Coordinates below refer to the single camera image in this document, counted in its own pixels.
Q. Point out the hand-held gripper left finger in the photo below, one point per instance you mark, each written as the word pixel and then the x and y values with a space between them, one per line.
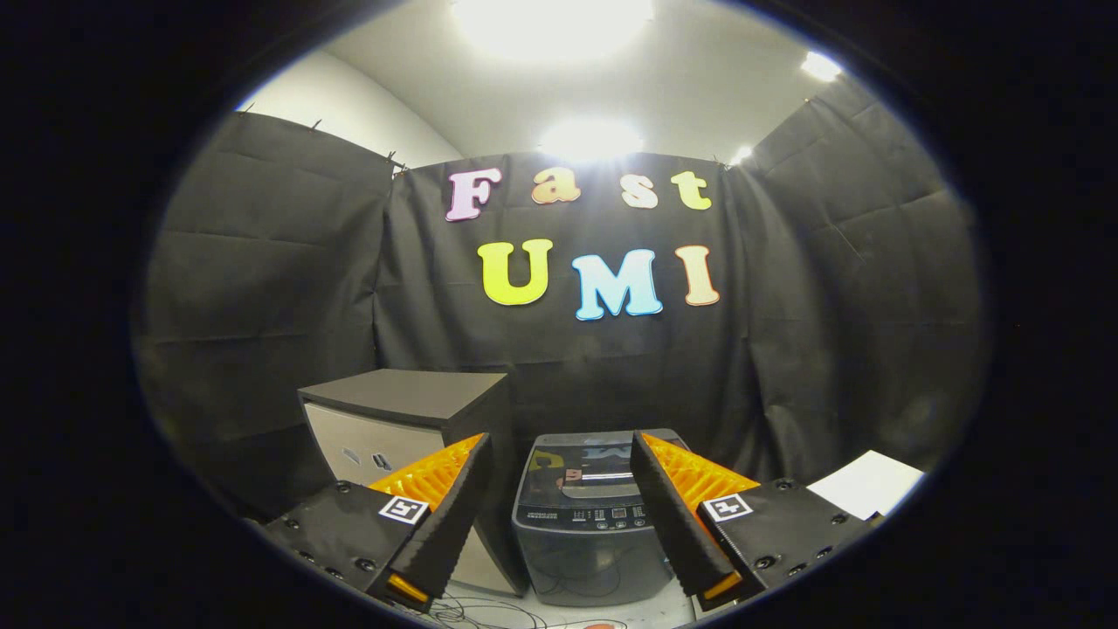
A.
pixel 450 524

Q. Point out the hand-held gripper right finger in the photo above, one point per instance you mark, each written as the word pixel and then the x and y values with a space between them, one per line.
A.
pixel 677 524

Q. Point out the grey washing machine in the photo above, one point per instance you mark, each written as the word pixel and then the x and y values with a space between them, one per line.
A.
pixel 576 559

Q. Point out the grey cabinet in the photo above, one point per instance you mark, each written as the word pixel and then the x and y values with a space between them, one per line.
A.
pixel 402 393

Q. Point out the white sheet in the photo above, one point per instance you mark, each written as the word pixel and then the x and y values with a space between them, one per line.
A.
pixel 865 485

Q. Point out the black backdrop cloth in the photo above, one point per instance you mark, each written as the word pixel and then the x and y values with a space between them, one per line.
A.
pixel 288 288

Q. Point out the large ceiling light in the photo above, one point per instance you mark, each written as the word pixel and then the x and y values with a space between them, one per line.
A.
pixel 550 24

